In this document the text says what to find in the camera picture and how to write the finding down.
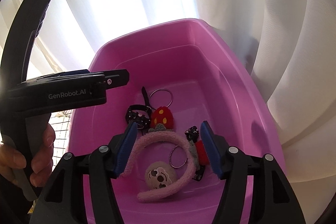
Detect pink plastic bin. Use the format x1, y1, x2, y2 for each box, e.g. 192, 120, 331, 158
64, 18, 285, 224

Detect textured silver bangle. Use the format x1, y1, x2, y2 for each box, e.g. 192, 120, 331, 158
169, 145, 188, 168

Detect person's left hand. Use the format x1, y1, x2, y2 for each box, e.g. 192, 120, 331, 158
0, 124, 56, 188

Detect thin silver bangle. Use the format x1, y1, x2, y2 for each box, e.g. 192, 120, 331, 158
149, 89, 173, 109

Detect pink fluffy headband red flowers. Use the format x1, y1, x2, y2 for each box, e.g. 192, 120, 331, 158
119, 106, 210, 204

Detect cream curtain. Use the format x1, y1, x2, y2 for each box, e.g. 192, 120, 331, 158
184, 0, 336, 182

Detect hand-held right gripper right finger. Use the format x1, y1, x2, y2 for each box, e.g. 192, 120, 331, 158
200, 121, 306, 224

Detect black lace hair accessory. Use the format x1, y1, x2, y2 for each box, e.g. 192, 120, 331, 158
184, 126, 206, 182

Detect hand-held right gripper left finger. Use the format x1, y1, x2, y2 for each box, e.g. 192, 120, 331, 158
29, 122, 138, 224

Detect beige round plush face ornament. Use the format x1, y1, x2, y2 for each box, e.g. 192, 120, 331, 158
144, 161, 177, 190

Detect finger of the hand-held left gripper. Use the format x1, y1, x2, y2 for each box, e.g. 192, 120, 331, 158
39, 69, 91, 78
88, 69, 130, 88

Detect black sport wristwatch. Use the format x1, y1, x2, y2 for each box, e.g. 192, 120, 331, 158
127, 86, 153, 135

